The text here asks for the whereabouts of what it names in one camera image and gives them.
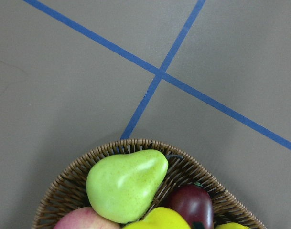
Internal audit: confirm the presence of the brown wicker basket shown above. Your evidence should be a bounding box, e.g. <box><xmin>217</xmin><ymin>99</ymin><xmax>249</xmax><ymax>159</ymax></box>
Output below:
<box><xmin>31</xmin><ymin>139</ymin><xmax>265</xmax><ymax>229</ymax></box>

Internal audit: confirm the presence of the green pear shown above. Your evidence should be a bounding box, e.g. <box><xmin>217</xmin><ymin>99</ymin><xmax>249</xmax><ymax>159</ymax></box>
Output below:
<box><xmin>86</xmin><ymin>150</ymin><xmax>168</xmax><ymax>224</ymax></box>

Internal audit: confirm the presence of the yellow-green bell pepper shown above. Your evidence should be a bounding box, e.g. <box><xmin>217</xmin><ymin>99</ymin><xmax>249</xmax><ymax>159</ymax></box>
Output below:
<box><xmin>123</xmin><ymin>207</ymin><xmax>190</xmax><ymax>229</ymax></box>

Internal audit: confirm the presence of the pink peach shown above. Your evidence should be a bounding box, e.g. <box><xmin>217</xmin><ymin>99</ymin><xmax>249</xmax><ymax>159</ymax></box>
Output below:
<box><xmin>54</xmin><ymin>207</ymin><xmax>121</xmax><ymax>229</ymax></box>

